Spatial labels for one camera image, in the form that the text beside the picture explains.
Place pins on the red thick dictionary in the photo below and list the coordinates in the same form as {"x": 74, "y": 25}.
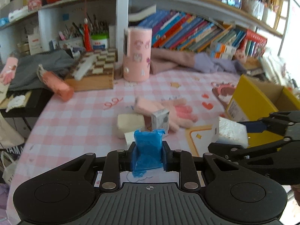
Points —
{"x": 257, "y": 38}

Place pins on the pink pig plush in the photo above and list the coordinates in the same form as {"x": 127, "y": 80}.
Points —
{"x": 240, "y": 56}

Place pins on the white flat case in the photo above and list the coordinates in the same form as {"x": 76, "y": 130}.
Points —
{"x": 84, "y": 66}

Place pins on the orange pink liquid bottle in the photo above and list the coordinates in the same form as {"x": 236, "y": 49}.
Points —
{"x": 54, "y": 83}

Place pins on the pink glove on garment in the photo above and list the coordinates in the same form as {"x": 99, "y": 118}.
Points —
{"x": 9, "y": 70}

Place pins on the pink cylindrical humidifier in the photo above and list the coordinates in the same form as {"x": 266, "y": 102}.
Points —
{"x": 137, "y": 54}

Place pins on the small grey white carton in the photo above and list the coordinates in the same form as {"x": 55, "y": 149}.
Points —
{"x": 160, "y": 121}

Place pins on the person's right hand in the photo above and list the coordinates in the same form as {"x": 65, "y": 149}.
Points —
{"x": 296, "y": 191}

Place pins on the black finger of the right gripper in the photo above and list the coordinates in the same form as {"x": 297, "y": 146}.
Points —
{"x": 276, "y": 122}
{"x": 234, "y": 151}

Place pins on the blue plastic packet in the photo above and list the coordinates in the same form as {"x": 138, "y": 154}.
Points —
{"x": 147, "y": 153}

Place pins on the pink checkered tablecloth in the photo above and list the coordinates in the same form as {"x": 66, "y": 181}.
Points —
{"x": 88, "y": 121}

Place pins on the yellow cardboard box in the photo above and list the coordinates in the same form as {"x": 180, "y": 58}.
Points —
{"x": 254, "y": 99}

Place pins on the wooden chess board box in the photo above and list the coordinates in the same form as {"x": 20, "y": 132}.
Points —
{"x": 100, "y": 75}

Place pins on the white foam block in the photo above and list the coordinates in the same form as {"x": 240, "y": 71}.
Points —
{"x": 129, "y": 123}

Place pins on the row of colourful books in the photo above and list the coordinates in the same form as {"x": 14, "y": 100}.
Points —
{"x": 180, "y": 31}

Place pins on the white green-lid jar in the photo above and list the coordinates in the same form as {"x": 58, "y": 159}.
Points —
{"x": 100, "y": 41}

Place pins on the white rectangular box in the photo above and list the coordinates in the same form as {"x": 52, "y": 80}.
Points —
{"x": 229, "y": 132}

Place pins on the white power adapter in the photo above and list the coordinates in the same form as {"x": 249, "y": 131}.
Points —
{"x": 129, "y": 138}

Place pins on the orange white medicine box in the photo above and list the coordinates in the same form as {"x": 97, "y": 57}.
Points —
{"x": 221, "y": 51}

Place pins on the pink purple folded cloth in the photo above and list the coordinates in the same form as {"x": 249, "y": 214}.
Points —
{"x": 163, "y": 60}

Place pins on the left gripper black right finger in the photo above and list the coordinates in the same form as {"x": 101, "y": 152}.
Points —
{"x": 231, "y": 192}

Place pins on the white wooden bookshelf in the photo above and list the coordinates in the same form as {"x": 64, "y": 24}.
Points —
{"x": 52, "y": 18}

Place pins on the grey folded garment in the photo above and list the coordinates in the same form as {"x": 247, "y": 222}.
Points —
{"x": 26, "y": 77}

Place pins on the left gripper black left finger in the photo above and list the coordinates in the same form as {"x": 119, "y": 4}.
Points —
{"x": 70, "y": 193}

